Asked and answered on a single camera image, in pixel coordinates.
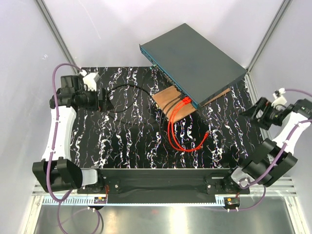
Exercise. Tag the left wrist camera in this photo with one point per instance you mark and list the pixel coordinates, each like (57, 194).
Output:
(90, 80)

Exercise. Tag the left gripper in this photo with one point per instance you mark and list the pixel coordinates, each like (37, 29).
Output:
(103, 104)

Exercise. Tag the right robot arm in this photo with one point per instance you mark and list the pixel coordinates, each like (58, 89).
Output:
(273, 157)

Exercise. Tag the wooden board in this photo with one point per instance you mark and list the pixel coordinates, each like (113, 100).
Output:
(167, 98)

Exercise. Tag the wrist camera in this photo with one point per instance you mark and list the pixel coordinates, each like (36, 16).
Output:
(90, 80)
(279, 99)

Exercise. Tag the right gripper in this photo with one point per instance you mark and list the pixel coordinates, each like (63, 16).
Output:
(264, 107)

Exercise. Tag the grey network switch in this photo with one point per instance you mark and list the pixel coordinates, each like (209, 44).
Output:
(198, 68)

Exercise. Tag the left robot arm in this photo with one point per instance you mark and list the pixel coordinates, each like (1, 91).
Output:
(56, 172)

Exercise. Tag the aluminium frame rail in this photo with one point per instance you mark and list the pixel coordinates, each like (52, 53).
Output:
(163, 198)

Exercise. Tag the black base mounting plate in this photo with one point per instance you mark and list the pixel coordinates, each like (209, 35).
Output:
(160, 179)

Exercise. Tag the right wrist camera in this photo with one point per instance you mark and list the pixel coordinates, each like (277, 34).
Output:
(279, 99)

